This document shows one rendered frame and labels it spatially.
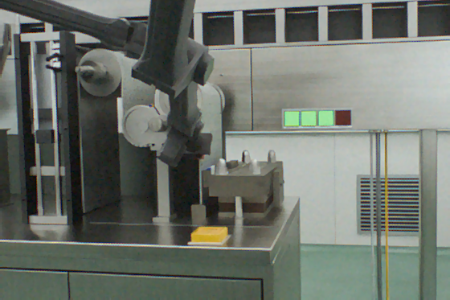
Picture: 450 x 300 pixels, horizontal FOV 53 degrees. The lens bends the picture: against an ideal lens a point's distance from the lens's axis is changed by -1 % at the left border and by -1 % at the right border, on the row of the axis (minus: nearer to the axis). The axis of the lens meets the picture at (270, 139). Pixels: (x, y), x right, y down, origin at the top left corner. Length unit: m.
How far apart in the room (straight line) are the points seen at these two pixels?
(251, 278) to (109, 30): 0.65
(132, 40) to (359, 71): 0.81
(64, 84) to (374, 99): 0.98
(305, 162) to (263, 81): 2.39
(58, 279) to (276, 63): 0.96
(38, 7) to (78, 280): 0.65
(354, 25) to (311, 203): 2.53
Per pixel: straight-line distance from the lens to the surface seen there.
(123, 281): 1.20
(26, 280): 1.34
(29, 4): 1.03
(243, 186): 1.27
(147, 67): 0.70
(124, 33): 1.10
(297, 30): 1.70
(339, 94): 1.59
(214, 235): 1.07
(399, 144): 3.96
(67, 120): 1.36
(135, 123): 1.40
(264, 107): 1.61
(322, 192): 3.98
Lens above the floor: 1.20
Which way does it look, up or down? 3 degrees down
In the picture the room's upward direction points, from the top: 1 degrees counter-clockwise
